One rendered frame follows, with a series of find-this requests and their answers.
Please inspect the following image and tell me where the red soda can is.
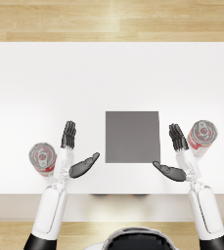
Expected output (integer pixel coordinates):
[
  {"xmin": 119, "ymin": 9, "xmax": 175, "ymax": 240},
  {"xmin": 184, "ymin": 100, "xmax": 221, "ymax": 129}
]
[
  {"xmin": 186, "ymin": 119, "xmax": 219, "ymax": 157},
  {"xmin": 28, "ymin": 142, "xmax": 58, "ymax": 178}
]

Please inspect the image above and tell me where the dark grey square mat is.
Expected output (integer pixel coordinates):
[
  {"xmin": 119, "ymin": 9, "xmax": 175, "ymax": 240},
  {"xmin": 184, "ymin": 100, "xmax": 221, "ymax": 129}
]
[{"xmin": 105, "ymin": 110, "xmax": 161, "ymax": 164}]

